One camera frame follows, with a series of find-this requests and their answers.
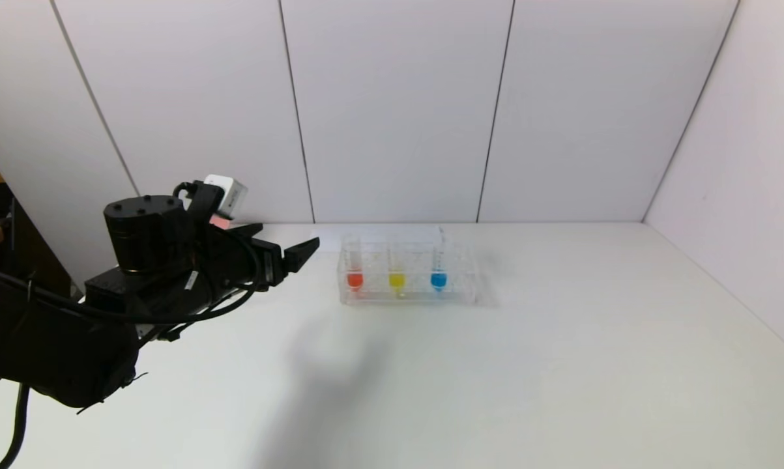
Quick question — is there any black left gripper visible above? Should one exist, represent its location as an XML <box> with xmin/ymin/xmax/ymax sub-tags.
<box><xmin>203</xmin><ymin>222</ymin><xmax>321</xmax><ymax>300</ymax></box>

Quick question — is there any test tube with red pigment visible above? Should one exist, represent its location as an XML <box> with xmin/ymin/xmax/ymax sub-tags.
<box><xmin>343</xmin><ymin>234</ymin><xmax>366</xmax><ymax>292</ymax></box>

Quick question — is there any test tube with yellow pigment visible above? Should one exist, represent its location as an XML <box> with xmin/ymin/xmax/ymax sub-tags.
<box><xmin>388</xmin><ymin>232</ymin><xmax>407</xmax><ymax>294</ymax></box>

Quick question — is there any clear acrylic test tube rack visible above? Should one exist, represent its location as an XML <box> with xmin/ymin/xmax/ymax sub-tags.
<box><xmin>337</xmin><ymin>237</ymin><xmax>481</xmax><ymax>306</ymax></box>

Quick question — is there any test tube with blue pigment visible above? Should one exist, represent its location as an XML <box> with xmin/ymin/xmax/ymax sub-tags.
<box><xmin>430</xmin><ymin>226</ymin><xmax>449</xmax><ymax>294</ymax></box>

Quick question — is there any white paper sheet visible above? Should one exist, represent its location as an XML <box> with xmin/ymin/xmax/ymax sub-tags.
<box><xmin>310</xmin><ymin>224</ymin><xmax>445</xmax><ymax>247</ymax></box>

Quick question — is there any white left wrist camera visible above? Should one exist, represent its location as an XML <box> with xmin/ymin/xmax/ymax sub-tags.
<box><xmin>203</xmin><ymin>174</ymin><xmax>248</xmax><ymax>220</ymax></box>

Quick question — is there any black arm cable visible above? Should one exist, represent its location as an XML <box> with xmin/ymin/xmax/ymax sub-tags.
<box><xmin>0</xmin><ymin>181</ymin><xmax>266</xmax><ymax>469</ymax></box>

